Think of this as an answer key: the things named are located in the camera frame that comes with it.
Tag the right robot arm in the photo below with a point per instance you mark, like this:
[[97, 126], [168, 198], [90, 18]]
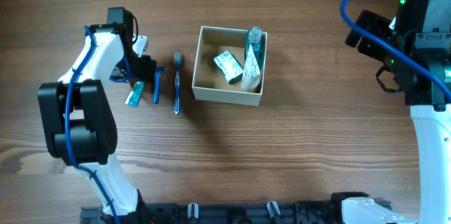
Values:
[[415, 47]]

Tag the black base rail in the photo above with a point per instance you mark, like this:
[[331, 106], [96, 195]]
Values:
[[299, 212]]

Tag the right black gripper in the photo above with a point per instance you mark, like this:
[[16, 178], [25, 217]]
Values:
[[377, 25]]

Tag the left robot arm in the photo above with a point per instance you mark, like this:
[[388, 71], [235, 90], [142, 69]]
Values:
[[78, 123]]

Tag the blue mouthwash bottle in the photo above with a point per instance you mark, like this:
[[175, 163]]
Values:
[[253, 40]]

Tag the blue disposable razor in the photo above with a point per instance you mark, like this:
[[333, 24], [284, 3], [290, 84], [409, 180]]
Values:
[[156, 88]]

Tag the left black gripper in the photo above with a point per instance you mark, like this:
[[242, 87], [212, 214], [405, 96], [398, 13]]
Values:
[[146, 71]]

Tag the green white soap bar pack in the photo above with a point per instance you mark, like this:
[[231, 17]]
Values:
[[229, 66]]

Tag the blue white toothbrush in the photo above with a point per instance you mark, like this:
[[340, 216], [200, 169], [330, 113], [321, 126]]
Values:
[[177, 61]]

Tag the white open cardboard box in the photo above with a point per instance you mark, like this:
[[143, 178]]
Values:
[[208, 82]]

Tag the teal white toothpaste tube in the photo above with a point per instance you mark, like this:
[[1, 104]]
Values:
[[135, 94]]

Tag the white lotion tube green leaves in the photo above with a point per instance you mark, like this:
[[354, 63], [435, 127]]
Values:
[[251, 72]]

